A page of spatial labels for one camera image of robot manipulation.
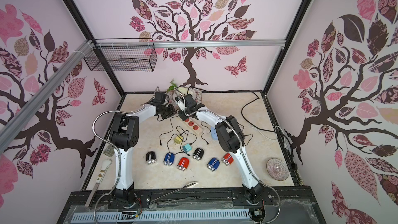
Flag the yellow USB charger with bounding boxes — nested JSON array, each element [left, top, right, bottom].
[[174, 135, 183, 145]]

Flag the teal USB charger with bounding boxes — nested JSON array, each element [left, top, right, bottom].
[[182, 144, 192, 153]]

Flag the black electric shaver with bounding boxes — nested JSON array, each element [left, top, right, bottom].
[[193, 147, 204, 161], [145, 151, 157, 164]]

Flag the blue electric shaver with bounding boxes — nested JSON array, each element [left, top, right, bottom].
[[163, 152, 175, 166], [207, 157, 220, 172]]

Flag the red electric shaver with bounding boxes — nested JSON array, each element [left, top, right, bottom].
[[177, 157, 190, 171], [222, 152, 234, 166]]

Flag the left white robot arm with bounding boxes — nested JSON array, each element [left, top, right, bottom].
[[109, 92, 174, 190]]

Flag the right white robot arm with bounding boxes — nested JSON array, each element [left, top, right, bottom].
[[174, 94, 264, 198]]

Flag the floral rectangular tray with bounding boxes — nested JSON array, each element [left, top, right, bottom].
[[166, 87, 202, 110]]

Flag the green leaf sprig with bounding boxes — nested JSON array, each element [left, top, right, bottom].
[[166, 79, 178, 92]]

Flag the white plate with red print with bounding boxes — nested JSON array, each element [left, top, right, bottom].
[[170, 87, 200, 104]]

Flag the beige power strip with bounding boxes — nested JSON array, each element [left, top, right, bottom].
[[183, 118, 203, 134]]

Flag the blue square power cube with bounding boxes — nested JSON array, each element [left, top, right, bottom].
[[210, 127, 218, 141]]

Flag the glass spice jar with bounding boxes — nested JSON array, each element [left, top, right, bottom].
[[103, 145, 115, 158]]

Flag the metal tongs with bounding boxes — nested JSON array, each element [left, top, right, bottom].
[[150, 181, 200, 205]]

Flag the thin black strip cable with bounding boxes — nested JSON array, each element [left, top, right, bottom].
[[195, 88, 262, 100]]

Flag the black wire basket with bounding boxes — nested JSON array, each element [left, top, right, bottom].
[[84, 37, 158, 72]]

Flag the thick black power cable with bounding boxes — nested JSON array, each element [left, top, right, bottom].
[[240, 91, 277, 134]]

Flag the aluminium rail back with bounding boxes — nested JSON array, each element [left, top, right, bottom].
[[95, 39, 287, 48]]

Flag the aluminium rail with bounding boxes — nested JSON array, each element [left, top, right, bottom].
[[95, 39, 287, 48], [1, 40, 95, 153]]

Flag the white slotted cable duct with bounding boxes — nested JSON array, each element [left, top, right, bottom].
[[65, 208, 251, 224]]

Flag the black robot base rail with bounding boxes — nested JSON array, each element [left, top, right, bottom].
[[57, 186, 325, 224]]

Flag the aluminium rail left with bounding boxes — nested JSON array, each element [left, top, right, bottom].
[[1, 40, 95, 153]]

